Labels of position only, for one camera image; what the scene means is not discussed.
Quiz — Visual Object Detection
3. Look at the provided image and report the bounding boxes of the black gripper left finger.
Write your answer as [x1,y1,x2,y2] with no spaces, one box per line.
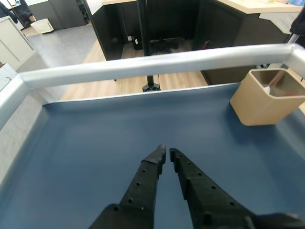
[89,143,167,229]

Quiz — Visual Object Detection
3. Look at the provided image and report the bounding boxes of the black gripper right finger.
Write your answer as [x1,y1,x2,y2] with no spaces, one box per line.
[169,147,263,229]

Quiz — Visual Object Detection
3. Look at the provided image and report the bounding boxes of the beige box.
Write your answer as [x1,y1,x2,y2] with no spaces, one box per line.
[229,67,305,126]

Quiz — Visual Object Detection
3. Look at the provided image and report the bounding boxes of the white box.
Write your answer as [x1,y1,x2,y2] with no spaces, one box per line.
[0,62,19,92]

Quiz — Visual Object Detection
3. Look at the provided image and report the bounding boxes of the grey table mat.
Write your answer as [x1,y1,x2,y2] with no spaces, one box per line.
[0,82,305,229]

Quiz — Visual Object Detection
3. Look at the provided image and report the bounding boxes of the black office chair base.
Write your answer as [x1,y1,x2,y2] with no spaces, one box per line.
[150,37,182,54]

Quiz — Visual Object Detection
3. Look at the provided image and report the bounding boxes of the black pole stand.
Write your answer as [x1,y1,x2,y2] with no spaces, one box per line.
[137,0,163,93]

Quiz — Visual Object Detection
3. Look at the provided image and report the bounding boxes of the black desk partition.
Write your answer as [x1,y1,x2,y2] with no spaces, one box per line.
[85,0,261,62]

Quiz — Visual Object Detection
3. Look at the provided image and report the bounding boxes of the white storage bin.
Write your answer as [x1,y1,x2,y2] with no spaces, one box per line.
[30,18,54,35]

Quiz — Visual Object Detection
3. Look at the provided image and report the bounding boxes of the beige metal cabinet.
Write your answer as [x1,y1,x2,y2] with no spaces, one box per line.
[0,16,37,70]

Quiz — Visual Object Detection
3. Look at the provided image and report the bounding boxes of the black garment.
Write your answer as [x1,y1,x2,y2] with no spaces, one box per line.
[289,9,305,36]

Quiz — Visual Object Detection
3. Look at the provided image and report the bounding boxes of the light wooden desk top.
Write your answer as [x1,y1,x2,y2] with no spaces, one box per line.
[214,0,305,15]

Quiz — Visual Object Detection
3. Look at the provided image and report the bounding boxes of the silver metal frame rail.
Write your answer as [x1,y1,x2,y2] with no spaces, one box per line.
[0,42,305,131]

